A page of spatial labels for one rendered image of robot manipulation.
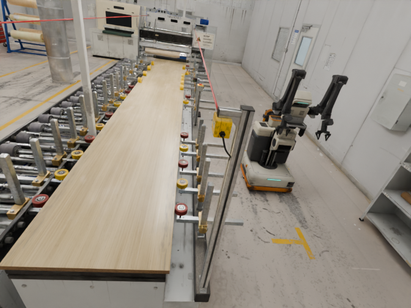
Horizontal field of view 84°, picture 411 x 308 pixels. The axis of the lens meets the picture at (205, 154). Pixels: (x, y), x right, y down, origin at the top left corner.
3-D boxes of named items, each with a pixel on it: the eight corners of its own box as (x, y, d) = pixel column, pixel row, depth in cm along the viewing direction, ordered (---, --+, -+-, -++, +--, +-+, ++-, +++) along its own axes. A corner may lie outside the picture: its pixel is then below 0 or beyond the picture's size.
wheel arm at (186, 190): (235, 195, 172) (236, 190, 170) (236, 198, 169) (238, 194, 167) (178, 190, 166) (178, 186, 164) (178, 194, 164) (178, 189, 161)
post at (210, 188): (202, 237, 151) (213, 181, 126) (202, 241, 148) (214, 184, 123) (197, 236, 151) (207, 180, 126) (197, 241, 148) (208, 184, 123)
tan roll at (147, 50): (200, 60, 552) (201, 55, 546) (201, 61, 542) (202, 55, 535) (140, 52, 534) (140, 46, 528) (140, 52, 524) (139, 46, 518)
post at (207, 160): (200, 209, 173) (210, 157, 148) (200, 213, 170) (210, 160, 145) (196, 209, 172) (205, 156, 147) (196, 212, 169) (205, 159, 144)
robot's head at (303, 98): (287, 95, 256) (294, 88, 242) (304, 98, 259) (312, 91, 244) (287, 107, 252) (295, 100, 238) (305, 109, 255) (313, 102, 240)
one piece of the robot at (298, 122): (276, 130, 270) (281, 113, 258) (297, 132, 273) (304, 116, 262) (280, 137, 256) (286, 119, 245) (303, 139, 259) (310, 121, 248)
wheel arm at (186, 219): (241, 222, 152) (243, 218, 150) (242, 227, 149) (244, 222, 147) (176, 219, 146) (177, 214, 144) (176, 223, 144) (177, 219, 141)
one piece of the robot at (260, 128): (243, 158, 345) (257, 106, 302) (277, 161, 351) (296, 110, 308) (248, 171, 316) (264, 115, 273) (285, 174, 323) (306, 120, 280)
